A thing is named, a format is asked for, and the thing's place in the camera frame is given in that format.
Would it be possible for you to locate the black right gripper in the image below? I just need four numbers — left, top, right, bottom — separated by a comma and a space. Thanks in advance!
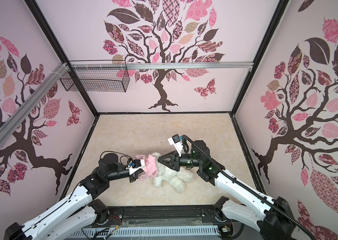
159, 149, 203, 173

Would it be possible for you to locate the white teddy bear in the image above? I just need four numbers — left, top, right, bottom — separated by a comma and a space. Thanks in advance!
152, 152, 194, 194

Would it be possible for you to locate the pink teddy hoodie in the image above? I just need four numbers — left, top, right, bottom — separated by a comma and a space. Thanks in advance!
136, 154, 158, 181

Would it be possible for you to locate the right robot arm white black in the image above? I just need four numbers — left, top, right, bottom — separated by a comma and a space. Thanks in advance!
158, 135, 296, 240

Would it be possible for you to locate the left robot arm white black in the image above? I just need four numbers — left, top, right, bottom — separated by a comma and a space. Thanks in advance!
4, 153, 146, 240

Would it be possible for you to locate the left black camera cable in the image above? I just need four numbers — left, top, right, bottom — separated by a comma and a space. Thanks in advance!
99, 150, 134, 163

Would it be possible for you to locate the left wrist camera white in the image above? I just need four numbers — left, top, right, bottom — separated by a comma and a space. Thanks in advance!
127, 159, 146, 176

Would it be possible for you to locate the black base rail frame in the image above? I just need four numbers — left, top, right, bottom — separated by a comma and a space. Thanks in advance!
88, 203, 237, 238

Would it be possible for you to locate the white slotted cable duct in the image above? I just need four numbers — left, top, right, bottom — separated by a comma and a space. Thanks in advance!
66, 226, 220, 240

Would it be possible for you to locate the black wire basket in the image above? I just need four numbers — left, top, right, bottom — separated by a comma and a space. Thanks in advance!
60, 60, 131, 93

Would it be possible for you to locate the right black corrugated cable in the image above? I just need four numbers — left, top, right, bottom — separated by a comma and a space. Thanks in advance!
181, 134, 316, 240

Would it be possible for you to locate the back aluminium rail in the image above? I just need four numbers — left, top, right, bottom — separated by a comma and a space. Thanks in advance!
71, 61, 254, 70

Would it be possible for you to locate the aluminium rail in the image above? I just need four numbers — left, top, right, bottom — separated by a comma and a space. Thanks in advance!
0, 63, 68, 148
71, 61, 254, 70

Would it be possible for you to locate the left aluminium rail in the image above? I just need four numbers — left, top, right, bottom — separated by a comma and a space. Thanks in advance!
0, 63, 68, 148

